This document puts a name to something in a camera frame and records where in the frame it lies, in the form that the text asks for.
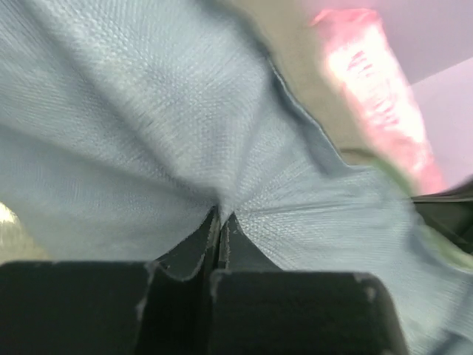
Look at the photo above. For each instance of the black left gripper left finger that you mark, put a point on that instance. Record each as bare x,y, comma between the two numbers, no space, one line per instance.
151,307

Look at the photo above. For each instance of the blue-grey fabric pillowcase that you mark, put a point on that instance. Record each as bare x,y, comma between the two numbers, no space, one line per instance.
124,122

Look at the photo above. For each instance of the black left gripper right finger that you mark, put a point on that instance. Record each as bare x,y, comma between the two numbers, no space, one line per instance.
257,308

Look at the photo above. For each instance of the pink rose satin pillow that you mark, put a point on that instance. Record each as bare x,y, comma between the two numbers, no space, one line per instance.
360,60

